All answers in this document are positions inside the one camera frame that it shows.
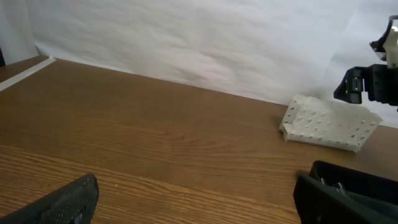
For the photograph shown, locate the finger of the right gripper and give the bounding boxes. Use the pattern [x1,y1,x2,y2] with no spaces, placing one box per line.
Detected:
[334,67,364,105]

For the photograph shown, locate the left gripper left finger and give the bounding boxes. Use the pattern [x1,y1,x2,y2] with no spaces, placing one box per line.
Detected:
[0,173,100,224]

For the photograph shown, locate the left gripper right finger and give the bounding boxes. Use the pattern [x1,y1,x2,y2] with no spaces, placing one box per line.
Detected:
[293,174,398,224]

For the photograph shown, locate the black tray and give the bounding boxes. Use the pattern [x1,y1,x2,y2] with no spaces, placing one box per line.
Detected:
[309,160,398,218]

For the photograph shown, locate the white test tube rack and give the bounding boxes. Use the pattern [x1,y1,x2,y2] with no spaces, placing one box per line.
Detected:
[279,94,384,153]

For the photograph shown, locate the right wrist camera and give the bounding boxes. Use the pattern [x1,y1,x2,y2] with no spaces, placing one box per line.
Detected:
[382,26,398,70]

